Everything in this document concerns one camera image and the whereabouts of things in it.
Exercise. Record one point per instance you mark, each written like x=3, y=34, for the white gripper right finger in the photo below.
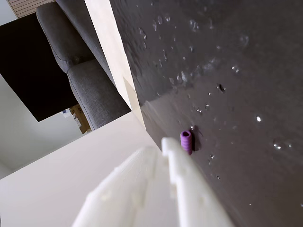
x=196, y=201

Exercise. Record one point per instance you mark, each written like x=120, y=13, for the black table mat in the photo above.
x=236, y=165

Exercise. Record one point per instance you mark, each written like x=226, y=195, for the grey fabric sofa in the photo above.
x=94, y=94

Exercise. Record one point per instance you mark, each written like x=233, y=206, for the brown cardboard box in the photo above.
x=80, y=118

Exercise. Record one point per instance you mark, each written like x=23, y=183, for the white board sheet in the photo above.
x=47, y=189

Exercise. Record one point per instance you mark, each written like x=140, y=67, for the purple ribbed pen grip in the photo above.
x=185, y=142

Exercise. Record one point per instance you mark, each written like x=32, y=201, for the black rectangular panel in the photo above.
x=28, y=71

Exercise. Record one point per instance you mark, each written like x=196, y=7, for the beige slatted panel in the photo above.
x=30, y=7

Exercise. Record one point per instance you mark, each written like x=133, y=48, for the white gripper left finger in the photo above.
x=132, y=201

